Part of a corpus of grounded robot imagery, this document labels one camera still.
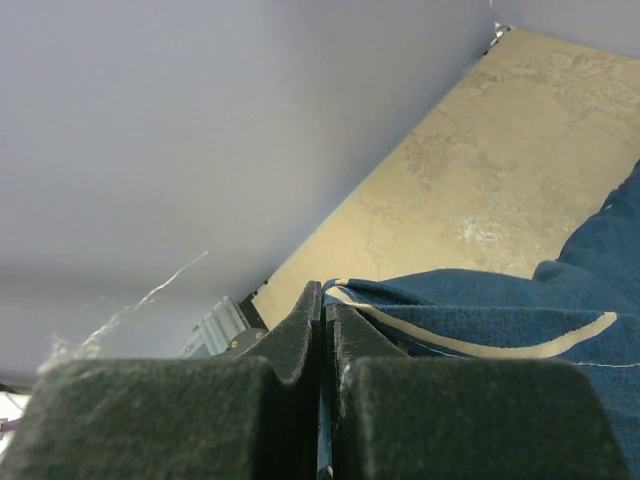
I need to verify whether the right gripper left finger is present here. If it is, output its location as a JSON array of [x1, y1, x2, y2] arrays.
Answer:
[[1, 282, 322, 479]]

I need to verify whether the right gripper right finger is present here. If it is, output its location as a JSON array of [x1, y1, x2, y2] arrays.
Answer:
[[325, 305, 632, 479]]

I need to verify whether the blue fish-print pillowcase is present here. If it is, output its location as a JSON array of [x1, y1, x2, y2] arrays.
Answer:
[[323, 171, 639, 472]]

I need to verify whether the aluminium table frame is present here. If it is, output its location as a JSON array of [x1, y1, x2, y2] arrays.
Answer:
[[177, 296, 267, 359]]

